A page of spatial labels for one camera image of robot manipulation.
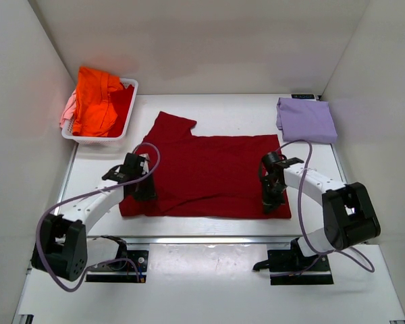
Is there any dark red t shirt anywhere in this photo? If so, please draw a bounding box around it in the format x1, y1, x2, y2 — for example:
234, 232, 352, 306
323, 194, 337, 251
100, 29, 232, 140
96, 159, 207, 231
119, 111, 292, 219

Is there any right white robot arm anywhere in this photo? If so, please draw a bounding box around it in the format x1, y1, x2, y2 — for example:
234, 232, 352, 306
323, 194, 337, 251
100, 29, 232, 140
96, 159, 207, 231
253, 152, 381, 277

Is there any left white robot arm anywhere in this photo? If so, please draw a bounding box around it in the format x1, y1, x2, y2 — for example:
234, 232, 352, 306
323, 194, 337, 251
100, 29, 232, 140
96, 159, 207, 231
31, 153, 157, 281

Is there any folded lilac t shirt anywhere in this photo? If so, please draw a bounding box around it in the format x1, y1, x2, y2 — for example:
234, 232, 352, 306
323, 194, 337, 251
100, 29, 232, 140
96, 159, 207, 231
276, 98, 338, 144

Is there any small black display device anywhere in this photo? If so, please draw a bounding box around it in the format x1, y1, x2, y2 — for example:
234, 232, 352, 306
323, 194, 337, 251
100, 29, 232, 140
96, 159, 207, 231
291, 94, 315, 100

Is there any orange t shirt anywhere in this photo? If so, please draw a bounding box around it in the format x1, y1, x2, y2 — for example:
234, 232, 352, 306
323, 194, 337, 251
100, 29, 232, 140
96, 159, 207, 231
72, 66, 124, 137

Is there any red t shirt in basket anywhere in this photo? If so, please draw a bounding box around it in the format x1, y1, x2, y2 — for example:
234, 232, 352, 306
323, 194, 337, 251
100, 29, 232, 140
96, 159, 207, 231
107, 85, 134, 138

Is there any white plastic basket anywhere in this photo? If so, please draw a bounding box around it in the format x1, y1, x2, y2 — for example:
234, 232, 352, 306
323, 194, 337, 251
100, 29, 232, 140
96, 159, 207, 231
61, 78, 139, 147

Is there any pink t shirt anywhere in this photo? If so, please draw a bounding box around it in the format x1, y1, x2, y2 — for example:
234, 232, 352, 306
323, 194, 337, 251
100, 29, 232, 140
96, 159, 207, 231
59, 91, 76, 128

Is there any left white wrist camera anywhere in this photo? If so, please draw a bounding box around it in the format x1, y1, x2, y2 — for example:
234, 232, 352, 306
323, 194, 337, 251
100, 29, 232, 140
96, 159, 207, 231
138, 153, 150, 176

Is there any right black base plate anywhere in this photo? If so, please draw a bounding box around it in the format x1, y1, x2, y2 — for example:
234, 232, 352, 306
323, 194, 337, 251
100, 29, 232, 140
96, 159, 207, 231
267, 250, 334, 286

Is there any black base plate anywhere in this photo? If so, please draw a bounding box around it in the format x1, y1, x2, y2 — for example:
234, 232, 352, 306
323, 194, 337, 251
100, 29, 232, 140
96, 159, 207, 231
267, 250, 334, 286
85, 244, 149, 284

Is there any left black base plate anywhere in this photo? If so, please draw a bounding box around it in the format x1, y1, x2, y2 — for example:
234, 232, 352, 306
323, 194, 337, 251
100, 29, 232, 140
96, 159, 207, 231
85, 244, 149, 284

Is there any aluminium rail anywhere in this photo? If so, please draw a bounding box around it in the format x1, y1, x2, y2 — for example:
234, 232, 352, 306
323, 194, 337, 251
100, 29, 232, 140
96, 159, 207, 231
87, 235, 298, 245

